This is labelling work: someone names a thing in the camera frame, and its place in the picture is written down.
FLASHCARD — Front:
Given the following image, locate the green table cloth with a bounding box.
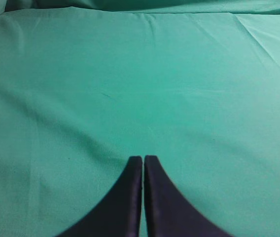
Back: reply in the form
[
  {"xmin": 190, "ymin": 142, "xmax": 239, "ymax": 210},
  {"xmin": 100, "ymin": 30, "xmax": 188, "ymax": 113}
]
[{"xmin": 0, "ymin": 0, "xmax": 280, "ymax": 237}]

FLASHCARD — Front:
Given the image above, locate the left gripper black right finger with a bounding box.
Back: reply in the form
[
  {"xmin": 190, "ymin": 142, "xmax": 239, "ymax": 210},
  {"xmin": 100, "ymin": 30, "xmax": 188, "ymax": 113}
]
[{"xmin": 144, "ymin": 156, "xmax": 230, "ymax": 237}]

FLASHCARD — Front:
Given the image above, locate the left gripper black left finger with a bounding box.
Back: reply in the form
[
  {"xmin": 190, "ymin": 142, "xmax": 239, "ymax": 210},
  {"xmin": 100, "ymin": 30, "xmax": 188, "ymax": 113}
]
[{"xmin": 60, "ymin": 156, "xmax": 142, "ymax": 237}]

